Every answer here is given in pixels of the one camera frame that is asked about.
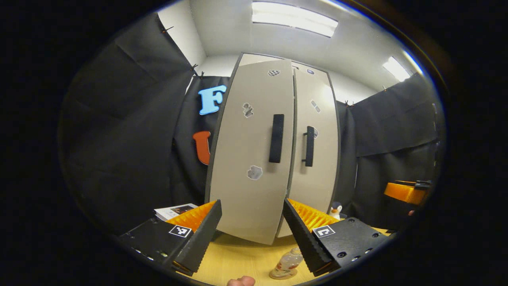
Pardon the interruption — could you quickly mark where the white booklet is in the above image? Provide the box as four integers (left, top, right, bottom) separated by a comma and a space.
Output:
154, 203, 198, 222

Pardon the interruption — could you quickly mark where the small ceiling light panel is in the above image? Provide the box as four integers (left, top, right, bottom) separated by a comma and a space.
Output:
382, 56, 412, 83

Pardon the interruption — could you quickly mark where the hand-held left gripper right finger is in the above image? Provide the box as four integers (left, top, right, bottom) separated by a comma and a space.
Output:
283, 198, 392, 278

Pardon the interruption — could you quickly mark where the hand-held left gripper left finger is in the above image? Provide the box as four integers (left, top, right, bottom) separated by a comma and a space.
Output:
117, 199, 223, 277

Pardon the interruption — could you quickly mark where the black door handle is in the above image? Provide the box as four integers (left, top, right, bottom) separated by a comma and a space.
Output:
302, 126, 316, 168
269, 114, 285, 164

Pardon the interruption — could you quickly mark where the clear bottle with red label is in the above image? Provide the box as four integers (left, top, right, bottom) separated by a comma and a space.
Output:
273, 246, 304, 278

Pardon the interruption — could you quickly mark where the black backdrop cloth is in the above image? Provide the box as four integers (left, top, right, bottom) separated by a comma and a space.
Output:
59, 12, 446, 236

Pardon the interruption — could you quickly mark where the white cabinet door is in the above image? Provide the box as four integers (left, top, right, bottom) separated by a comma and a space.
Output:
209, 59, 295, 246
277, 68, 340, 238

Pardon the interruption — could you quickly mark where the white cabinet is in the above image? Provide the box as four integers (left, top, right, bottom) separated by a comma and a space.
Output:
204, 52, 341, 246

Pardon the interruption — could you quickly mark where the large ceiling light panel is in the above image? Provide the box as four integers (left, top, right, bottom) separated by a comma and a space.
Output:
252, 1, 339, 39

